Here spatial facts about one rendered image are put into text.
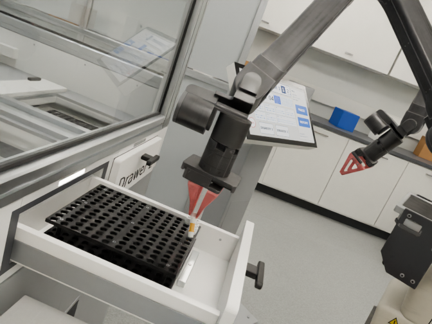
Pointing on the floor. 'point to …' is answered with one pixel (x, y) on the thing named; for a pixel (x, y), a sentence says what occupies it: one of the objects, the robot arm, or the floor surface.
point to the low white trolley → (36, 314)
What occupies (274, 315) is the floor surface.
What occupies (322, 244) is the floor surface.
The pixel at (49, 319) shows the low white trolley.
